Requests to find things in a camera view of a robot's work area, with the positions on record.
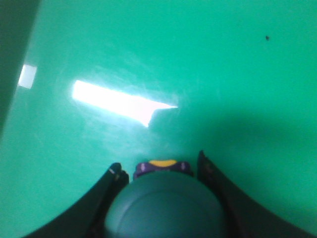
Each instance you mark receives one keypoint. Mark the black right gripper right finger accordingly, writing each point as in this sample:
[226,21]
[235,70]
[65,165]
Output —
[246,217]

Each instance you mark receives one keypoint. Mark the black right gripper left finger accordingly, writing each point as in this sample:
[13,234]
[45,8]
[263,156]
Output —
[85,218]

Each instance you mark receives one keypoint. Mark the green mushroom push button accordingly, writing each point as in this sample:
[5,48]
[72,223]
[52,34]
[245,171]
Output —
[164,200]

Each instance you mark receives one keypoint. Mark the green plastic tray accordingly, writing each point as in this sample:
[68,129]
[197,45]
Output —
[86,83]

